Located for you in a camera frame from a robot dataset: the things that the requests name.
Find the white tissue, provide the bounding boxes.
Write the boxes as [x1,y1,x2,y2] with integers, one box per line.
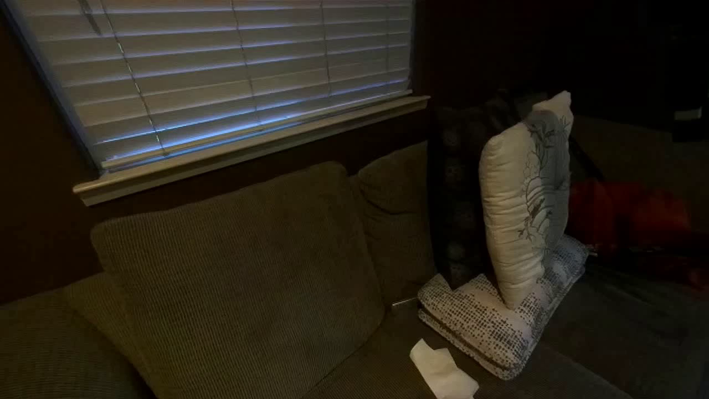
[407,336,481,399]

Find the white shell print pillow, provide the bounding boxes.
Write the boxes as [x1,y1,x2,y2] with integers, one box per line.
[477,89,578,313]

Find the black patterned pillow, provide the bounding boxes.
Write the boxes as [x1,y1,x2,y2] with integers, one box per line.
[424,89,535,292]

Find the white window sill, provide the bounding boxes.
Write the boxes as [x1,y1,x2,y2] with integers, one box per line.
[71,94,431,208]

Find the small olive sofa back cushion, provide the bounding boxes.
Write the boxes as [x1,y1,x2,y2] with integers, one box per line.
[347,140,438,305]

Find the white window blinds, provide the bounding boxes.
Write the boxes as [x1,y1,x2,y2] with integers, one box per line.
[2,0,417,177]

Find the large olive sofa back cushion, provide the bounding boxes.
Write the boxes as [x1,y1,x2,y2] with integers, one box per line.
[89,159,388,399]

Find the flat grey patterned pillow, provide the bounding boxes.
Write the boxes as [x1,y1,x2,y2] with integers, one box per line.
[414,233,593,383]

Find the olive brown sofa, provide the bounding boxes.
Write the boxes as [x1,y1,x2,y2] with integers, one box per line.
[0,115,709,399]

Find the red cloth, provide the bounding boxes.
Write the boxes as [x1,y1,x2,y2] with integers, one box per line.
[565,175,709,292]

